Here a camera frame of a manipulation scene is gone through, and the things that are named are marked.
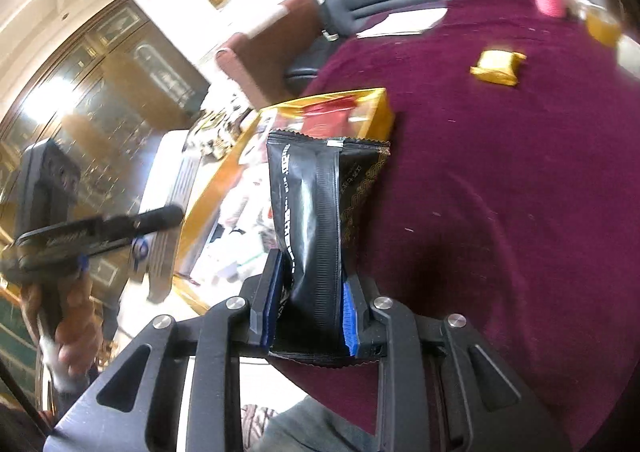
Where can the brown armchair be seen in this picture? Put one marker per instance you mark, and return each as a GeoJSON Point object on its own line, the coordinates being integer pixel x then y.
{"type": "Point", "coordinates": [256, 60]}

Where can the wooden cabinet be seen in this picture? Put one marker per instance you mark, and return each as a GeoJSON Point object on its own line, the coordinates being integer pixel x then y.
{"type": "Point", "coordinates": [107, 96]}

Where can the yellow taped foam box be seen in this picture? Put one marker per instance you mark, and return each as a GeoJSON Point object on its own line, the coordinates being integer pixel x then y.
{"type": "Point", "coordinates": [228, 233]}

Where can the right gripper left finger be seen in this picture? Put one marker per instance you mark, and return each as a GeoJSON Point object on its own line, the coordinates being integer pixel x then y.
{"type": "Point", "coordinates": [265, 297]}

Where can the gold foil packet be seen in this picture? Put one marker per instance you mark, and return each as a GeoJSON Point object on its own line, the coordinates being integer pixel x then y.
{"type": "Point", "coordinates": [498, 67]}

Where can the white paper sheet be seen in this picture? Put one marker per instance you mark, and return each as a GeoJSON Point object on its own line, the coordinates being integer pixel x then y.
{"type": "Point", "coordinates": [407, 23]}

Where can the red snack packet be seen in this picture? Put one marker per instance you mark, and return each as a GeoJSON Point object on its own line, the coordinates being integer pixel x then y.
{"type": "Point", "coordinates": [328, 119]}

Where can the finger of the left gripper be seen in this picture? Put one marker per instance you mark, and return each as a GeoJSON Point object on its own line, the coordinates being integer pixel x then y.
{"type": "Point", "coordinates": [127, 228]}
{"type": "Point", "coordinates": [82, 264]}

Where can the black snack packet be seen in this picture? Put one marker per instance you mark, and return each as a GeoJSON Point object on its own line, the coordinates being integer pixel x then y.
{"type": "Point", "coordinates": [322, 241]}

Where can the person left hand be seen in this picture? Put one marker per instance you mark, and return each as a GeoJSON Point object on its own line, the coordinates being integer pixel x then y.
{"type": "Point", "coordinates": [79, 334]}

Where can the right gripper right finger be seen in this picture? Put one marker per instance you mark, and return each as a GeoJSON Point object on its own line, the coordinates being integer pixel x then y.
{"type": "Point", "coordinates": [364, 336]}

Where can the floral patterned cloth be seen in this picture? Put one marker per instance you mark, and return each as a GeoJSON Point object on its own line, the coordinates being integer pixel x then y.
{"type": "Point", "coordinates": [217, 131]}

